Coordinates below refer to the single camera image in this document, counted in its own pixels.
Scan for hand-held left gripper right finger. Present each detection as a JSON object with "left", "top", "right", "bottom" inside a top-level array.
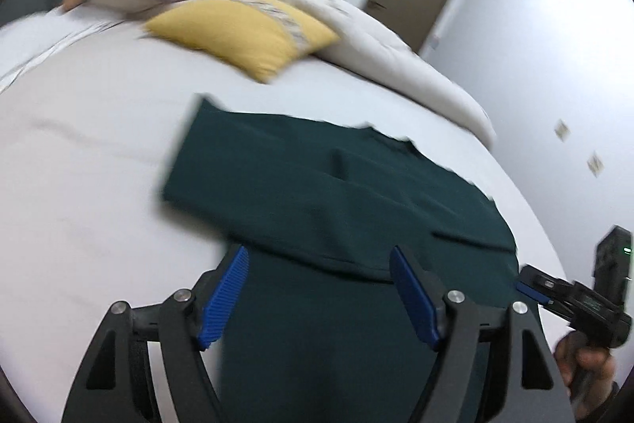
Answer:
[{"left": 389, "top": 245, "right": 578, "bottom": 423}]

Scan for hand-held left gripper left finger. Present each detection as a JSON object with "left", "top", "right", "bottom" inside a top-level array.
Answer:
[{"left": 62, "top": 245, "right": 251, "bottom": 423}]

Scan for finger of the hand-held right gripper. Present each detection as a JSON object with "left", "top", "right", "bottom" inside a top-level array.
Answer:
[
  {"left": 515, "top": 281, "right": 556, "bottom": 305},
  {"left": 519, "top": 263, "right": 575, "bottom": 300}
]

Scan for dark green sweater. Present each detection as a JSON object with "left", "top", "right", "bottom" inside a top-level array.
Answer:
[{"left": 162, "top": 98, "right": 518, "bottom": 423}]

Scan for person's right hand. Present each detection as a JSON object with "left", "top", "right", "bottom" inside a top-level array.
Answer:
[{"left": 554, "top": 332, "right": 620, "bottom": 407}]

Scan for bed with white sheet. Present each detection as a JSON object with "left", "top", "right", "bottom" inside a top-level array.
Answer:
[{"left": 0, "top": 9, "right": 570, "bottom": 423}]

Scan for beige duvet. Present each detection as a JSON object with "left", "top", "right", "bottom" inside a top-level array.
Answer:
[{"left": 183, "top": 0, "right": 496, "bottom": 146}]

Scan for yellow pillow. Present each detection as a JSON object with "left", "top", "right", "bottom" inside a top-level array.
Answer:
[{"left": 143, "top": 0, "right": 340, "bottom": 83}]

